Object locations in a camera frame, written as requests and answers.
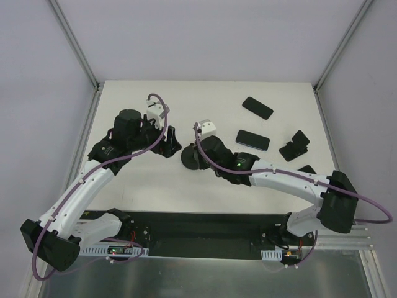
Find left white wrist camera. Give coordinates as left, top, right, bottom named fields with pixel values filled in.
left=146, top=99, right=169, bottom=130

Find white cable duct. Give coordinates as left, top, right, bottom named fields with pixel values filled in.
left=260, top=247, right=302, bottom=261
left=79, top=244, right=149, bottom=258

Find right white cable duct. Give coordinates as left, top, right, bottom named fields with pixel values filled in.
left=260, top=247, right=302, bottom=261

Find black round-base phone stand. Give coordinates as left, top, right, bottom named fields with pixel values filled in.
left=181, top=143, right=202, bottom=171

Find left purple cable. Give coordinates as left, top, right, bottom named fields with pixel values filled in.
left=32, top=93, right=170, bottom=282

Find black phone blue edge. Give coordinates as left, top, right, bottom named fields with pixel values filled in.
left=236, top=130, right=270, bottom=151

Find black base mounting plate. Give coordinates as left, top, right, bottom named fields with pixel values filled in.
left=80, top=210, right=320, bottom=258

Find black folding phone stand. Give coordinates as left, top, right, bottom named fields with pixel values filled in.
left=279, top=130, right=310, bottom=162

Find black phone teal edge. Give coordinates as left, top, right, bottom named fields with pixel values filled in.
left=299, top=165, right=316, bottom=174

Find left white cable duct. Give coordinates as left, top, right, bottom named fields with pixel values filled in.
left=79, top=244, right=149, bottom=258

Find aluminium frame post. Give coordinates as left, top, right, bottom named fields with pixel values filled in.
left=47, top=0, right=101, bottom=91
left=313, top=0, right=376, bottom=94

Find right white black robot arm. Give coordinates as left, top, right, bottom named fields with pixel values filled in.
left=193, top=135, right=358, bottom=245

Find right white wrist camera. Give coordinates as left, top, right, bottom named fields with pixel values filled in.
left=195, top=119, right=216, bottom=140

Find black phone far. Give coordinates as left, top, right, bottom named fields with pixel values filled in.
left=242, top=97, right=274, bottom=120

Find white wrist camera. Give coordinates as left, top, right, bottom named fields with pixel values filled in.
left=195, top=119, right=216, bottom=140
left=146, top=99, right=169, bottom=130

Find right aluminium frame post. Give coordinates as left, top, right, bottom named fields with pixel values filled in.
left=313, top=0, right=376, bottom=94

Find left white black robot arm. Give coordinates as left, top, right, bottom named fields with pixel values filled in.
left=20, top=103, right=181, bottom=272

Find left aluminium frame post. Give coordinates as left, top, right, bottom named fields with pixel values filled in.
left=47, top=0, right=101, bottom=91

